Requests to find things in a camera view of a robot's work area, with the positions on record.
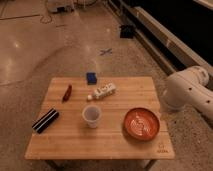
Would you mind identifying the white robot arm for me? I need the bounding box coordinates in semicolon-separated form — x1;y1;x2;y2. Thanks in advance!
162;66;213;120

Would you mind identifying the cable on floor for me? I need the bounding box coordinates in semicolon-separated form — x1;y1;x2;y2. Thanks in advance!
39;0;54;25

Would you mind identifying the blue sponge block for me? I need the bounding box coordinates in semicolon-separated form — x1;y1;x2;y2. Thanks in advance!
86;72;97;85

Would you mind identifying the black white striped box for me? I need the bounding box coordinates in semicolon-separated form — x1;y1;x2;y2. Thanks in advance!
32;109;59;134

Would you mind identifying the white device on floor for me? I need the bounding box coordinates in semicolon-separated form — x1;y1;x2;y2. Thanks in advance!
46;0;75;13

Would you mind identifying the white plastic bottle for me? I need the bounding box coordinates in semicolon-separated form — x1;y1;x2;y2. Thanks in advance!
87;83;116;101

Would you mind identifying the black box on floor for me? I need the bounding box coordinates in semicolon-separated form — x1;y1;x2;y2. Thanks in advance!
120;25;134;38

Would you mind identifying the orange ceramic bowl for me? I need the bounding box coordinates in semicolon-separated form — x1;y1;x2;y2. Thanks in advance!
123;108;160;141

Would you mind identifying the translucent plastic cup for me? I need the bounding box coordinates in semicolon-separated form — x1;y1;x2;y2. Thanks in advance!
82;105;102;128

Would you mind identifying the wooden folding table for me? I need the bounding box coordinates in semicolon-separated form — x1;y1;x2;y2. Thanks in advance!
25;77;175;160

